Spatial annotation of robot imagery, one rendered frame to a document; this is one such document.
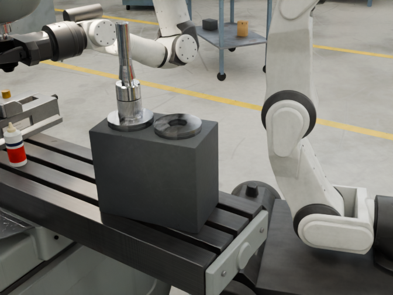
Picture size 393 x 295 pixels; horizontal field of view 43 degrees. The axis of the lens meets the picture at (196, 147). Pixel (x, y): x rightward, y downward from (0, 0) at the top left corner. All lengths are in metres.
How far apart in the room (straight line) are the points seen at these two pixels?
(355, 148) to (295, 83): 2.17
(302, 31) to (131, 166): 0.54
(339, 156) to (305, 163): 1.94
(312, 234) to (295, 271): 0.12
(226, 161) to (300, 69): 1.96
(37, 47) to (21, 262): 0.49
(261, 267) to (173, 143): 0.71
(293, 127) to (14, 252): 0.73
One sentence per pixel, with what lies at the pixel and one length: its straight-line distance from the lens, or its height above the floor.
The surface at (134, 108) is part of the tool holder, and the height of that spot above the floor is 1.19.
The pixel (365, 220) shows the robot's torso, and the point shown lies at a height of 0.74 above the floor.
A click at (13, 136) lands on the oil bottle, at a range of 1.25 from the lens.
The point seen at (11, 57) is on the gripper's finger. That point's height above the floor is 1.23.
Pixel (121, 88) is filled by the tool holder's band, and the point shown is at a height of 1.23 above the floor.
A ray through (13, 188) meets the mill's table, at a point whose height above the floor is 0.96.
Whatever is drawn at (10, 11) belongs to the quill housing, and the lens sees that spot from 1.14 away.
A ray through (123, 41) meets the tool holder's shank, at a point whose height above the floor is 1.32.
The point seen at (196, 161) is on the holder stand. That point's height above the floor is 1.12.
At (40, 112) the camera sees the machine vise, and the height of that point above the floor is 1.01.
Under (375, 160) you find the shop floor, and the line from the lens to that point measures 3.34.
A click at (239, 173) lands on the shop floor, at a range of 3.07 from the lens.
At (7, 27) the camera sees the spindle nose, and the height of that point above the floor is 1.29.
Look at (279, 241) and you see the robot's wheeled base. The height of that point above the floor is 0.57.
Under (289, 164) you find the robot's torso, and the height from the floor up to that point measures 0.88.
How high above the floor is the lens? 1.56
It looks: 27 degrees down
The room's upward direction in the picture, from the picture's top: 2 degrees counter-clockwise
